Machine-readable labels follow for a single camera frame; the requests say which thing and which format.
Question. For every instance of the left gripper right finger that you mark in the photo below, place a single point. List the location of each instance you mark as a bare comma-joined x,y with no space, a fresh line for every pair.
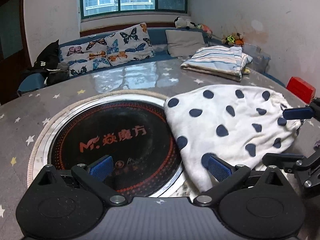
228,176

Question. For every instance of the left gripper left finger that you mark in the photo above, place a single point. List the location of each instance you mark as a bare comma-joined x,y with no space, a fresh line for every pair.
91,177

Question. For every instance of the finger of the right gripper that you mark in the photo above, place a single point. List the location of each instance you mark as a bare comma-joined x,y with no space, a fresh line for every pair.
300,113
283,161

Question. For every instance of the white navy polka-dot garment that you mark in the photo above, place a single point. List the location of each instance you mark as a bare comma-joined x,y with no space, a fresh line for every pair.
239,124

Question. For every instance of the red box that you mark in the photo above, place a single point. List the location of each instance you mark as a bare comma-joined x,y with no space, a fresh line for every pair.
301,89

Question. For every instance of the round induction cooktop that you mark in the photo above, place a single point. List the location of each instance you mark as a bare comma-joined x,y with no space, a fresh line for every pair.
128,125

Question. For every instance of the clear plastic storage box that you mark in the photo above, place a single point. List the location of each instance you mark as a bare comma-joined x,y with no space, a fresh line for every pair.
260,58

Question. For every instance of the yellow cloth under blanket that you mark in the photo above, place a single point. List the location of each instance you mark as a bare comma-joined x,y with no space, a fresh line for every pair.
245,71

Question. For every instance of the folded striped blanket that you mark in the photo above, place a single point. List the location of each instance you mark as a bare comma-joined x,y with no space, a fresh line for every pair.
220,61

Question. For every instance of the orange yellow plush toys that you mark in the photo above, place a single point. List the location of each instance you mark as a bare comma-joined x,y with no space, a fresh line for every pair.
235,39

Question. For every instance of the small butterfly pillow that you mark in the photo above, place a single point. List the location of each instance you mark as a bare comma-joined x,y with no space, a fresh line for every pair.
86,57

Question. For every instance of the blue sofa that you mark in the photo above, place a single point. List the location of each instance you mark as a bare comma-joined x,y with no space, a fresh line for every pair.
161,70

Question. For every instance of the black bag pile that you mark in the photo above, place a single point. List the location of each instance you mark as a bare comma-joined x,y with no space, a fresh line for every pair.
49,69

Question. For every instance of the pink plush toy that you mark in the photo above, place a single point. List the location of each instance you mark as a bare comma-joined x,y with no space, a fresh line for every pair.
205,28

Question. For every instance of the large butterfly pillow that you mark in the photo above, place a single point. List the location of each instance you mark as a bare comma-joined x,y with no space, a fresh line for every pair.
130,44

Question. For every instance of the dark wooden door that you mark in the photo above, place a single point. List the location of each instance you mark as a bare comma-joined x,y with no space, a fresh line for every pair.
15,59

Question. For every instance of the beige cushion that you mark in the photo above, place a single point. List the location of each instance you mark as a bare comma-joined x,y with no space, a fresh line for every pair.
184,43

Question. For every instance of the white black plush toy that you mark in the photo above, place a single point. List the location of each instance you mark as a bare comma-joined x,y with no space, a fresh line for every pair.
181,23

